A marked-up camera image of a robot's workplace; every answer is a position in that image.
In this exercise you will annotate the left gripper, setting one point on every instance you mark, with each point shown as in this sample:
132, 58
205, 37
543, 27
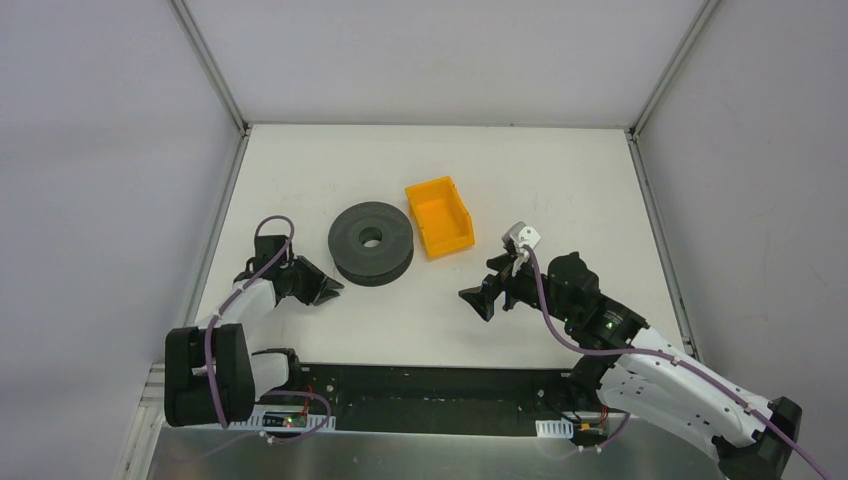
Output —
303, 279

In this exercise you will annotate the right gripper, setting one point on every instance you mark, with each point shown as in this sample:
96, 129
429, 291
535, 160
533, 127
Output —
499, 292

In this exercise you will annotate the black cable spool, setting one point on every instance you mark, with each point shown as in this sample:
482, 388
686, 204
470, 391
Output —
371, 243

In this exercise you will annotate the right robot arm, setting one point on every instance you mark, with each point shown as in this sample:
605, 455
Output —
627, 365

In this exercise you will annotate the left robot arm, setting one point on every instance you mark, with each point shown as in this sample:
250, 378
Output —
215, 372

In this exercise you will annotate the yellow plastic bin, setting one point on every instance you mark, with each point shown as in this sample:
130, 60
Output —
445, 225

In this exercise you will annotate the left controller board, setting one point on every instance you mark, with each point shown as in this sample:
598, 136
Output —
281, 420

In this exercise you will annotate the controller board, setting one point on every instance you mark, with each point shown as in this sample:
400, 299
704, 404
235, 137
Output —
281, 420
588, 433

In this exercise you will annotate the right controller board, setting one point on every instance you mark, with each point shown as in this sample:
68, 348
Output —
588, 433

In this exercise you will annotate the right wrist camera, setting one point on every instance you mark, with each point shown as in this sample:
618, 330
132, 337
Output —
518, 240

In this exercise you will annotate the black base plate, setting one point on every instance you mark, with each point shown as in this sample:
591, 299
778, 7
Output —
450, 401

